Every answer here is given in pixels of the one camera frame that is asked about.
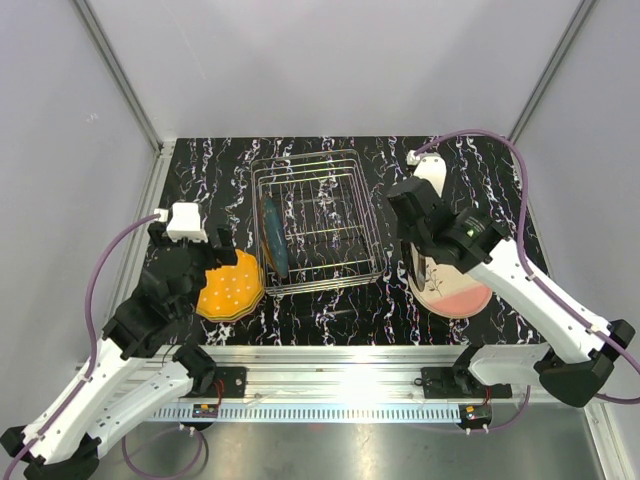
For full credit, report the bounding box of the dark brown round plate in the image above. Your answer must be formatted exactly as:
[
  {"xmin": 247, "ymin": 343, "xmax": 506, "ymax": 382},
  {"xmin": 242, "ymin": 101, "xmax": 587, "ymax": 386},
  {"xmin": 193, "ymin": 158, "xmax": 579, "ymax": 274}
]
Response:
[{"xmin": 410, "ymin": 244, "xmax": 427, "ymax": 293}]

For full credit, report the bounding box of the orange dotted scalloped plate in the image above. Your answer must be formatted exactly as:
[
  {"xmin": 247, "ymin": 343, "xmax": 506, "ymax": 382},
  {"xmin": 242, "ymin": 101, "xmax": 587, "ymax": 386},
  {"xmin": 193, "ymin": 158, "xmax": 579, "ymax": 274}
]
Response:
[{"xmin": 197, "ymin": 249, "xmax": 265, "ymax": 304}]

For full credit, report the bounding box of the blue round plate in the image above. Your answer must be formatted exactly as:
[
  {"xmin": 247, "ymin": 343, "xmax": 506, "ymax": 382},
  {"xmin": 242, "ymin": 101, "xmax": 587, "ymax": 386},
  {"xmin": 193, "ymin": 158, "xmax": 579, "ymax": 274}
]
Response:
[{"xmin": 261, "ymin": 195, "xmax": 289, "ymax": 278}]

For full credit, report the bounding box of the cream pink floral plate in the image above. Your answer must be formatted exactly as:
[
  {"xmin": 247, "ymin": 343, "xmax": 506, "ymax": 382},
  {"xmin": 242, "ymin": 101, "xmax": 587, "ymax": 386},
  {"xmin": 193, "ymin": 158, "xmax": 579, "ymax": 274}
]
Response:
[{"xmin": 409, "ymin": 257, "xmax": 493, "ymax": 319}]

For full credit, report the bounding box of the metal wire dish rack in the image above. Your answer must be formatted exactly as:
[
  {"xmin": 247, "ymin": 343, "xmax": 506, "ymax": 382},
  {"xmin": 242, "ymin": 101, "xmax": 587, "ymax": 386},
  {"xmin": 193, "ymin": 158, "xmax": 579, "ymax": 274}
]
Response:
[{"xmin": 250, "ymin": 149, "xmax": 384, "ymax": 296}]

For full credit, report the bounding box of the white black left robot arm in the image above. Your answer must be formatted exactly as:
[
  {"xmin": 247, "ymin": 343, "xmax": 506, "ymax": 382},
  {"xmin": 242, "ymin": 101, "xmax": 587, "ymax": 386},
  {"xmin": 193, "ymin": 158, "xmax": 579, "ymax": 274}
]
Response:
[{"xmin": 1, "ymin": 221, "xmax": 237, "ymax": 479}]

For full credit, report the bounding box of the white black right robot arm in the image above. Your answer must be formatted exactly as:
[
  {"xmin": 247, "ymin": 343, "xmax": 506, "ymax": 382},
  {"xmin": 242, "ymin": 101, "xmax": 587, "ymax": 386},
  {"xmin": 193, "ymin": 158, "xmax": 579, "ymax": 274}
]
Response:
[{"xmin": 387, "ymin": 176, "xmax": 635, "ymax": 407}]

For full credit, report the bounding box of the green dotted scalloped plate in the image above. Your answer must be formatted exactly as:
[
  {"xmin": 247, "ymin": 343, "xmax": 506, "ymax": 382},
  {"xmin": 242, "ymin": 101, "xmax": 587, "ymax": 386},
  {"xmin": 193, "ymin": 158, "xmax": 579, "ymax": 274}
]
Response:
[{"xmin": 196, "ymin": 296, "xmax": 263, "ymax": 323}]

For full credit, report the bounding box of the left green circuit board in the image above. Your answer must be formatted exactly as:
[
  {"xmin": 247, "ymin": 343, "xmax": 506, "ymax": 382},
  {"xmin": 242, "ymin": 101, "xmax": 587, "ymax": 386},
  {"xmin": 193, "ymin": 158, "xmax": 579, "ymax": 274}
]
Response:
[{"xmin": 193, "ymin": 404, "xmax": 218, "ymax": 418}]

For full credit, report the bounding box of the green circuit board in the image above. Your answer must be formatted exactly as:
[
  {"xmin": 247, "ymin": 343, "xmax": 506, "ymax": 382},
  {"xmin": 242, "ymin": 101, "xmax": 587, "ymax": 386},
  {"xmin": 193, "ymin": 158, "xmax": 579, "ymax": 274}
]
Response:
[
  {"xmin": 193, "ymin": 404, "xmax": 218, "ymax": 418},
  {"xmin": 460, "ymin": 404, "xmax": 493, "ymax": 429}
]

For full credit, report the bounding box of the right green circuit board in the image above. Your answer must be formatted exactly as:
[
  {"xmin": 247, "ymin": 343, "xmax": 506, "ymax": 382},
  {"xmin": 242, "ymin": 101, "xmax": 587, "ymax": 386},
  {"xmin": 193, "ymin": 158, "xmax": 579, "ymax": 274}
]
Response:
[{"xmin": 460, "ymin": 404, "xmax": 493, "ymax": 429}]

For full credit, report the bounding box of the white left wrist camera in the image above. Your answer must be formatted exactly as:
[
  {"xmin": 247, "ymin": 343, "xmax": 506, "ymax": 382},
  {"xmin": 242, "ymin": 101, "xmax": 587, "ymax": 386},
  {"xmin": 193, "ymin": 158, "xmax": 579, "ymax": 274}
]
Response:
[{"xmin": 153, "ymin": 202, "xmax": 208, "ymax": 243}]

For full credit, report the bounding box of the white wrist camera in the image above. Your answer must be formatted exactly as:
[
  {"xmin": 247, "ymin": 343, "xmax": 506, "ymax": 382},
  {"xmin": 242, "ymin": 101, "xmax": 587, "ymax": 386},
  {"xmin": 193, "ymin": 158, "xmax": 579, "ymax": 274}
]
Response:
[
  {"xmin": 153, "ymin": 202, "xmax": 208, "ymax": 243},
  {"xmin": 406, "ymin": 150, "xmax": 447, "ymax": 196}
]

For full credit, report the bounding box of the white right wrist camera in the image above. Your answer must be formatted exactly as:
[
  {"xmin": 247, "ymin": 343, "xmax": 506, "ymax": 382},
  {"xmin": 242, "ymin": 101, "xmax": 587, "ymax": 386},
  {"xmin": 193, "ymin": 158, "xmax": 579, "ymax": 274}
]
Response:
[{"xmin": 406, "ymin": 150, "xmax": 447, "ymax": 196}]

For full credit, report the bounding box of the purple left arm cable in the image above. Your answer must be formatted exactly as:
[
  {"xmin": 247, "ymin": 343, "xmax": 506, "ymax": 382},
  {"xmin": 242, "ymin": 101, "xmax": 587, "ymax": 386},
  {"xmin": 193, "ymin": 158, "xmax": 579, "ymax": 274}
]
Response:
[{"xmin": 4, "ymin": 213, "xmax": 209, "ymax": 476}]

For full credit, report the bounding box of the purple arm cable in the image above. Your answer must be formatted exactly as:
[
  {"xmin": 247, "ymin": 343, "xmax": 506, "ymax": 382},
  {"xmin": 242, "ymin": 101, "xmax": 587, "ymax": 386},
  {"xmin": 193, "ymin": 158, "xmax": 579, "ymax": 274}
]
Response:
[
  {"xmin": 414, "ymin": 128, "xmax": 640, "ymax": 405},
  {"xmin": 4, "ymin": 213, "xmax": 209, "ymax": 476}
]

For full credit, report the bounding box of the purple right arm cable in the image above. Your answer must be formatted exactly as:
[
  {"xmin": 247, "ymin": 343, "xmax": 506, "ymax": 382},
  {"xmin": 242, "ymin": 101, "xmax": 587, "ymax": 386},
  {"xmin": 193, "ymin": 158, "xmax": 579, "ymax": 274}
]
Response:
[{"xmin": 414, "ymin": 128, "xmax": 640, "ymax": 405}]

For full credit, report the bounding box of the left aluminium frame post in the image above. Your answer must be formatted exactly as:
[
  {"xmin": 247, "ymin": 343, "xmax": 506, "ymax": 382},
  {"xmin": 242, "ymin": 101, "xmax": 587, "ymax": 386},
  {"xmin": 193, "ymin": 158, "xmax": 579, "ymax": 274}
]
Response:
[{"xmin": 70, "ymin": 0, "xmax": 165, "ymax": 155}]

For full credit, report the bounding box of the aluminium frame post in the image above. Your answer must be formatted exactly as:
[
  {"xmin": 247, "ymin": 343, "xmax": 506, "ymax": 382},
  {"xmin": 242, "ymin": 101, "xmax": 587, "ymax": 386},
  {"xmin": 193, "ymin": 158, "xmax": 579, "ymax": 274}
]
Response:
[
  {"xmin": 70, "ymin": 0, "xmax": 165, "ymax": 155},
  {"xmin": 508, "ymin": 0, "xmax": 599, "ymax": 143}
]

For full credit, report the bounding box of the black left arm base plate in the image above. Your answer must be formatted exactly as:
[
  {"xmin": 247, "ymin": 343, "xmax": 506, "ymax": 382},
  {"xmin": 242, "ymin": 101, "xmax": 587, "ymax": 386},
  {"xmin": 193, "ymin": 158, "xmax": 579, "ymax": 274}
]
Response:
[{"xmin": 201, "ymin": 366, "xmax": 248, "ymax": 399}]

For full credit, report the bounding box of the aluminium mounting rail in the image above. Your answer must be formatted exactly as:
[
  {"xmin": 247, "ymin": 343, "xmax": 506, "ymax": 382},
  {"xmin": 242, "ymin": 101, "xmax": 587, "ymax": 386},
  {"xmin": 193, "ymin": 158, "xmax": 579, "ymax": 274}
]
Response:
[{"xmin": 64, "ymin": 344, "xmax": 551, "ymax": 404}]

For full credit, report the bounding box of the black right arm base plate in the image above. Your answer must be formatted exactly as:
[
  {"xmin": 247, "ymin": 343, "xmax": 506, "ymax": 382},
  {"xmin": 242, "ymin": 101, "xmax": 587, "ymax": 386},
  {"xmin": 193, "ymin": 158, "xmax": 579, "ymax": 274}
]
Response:
[{"xmin": 414, "ymin": 367, "xmax": 513, "ymax": 400}]

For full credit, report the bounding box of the white slotted cable duct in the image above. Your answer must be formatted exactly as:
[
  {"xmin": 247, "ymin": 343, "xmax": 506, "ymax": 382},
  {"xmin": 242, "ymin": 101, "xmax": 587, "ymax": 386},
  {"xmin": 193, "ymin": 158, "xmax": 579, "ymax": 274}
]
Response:
[{"xmin": 150, "ymin": 403, "xmax": 461, "ymax": 424}]

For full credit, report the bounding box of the right aluminium frame post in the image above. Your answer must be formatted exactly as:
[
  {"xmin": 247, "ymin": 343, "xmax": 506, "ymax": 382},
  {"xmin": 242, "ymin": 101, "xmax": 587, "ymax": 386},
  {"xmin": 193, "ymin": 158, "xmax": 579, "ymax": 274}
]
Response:
[{"xmin": 508, "ymin": 0, "xmax": 599, "ymax": 143}]

